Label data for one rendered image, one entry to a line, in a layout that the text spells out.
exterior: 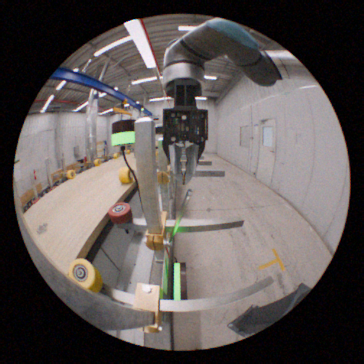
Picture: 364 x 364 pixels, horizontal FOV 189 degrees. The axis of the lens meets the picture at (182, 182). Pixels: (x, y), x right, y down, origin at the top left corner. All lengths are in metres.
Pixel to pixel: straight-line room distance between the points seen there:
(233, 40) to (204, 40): 0.05
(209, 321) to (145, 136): 1.19
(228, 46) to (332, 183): 2.48
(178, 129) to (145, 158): 0.08
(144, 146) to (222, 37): 0.26
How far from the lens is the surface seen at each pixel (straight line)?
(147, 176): 0.23
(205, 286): 1.15
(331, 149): 2.61
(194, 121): 0.18
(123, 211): 0.36
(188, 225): 0.35
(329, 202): 2.58
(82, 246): 0.32
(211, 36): 0.23
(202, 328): 1.13
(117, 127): 0.23
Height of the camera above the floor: 1.10
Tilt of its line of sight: 21 degrees down
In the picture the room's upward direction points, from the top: straight up
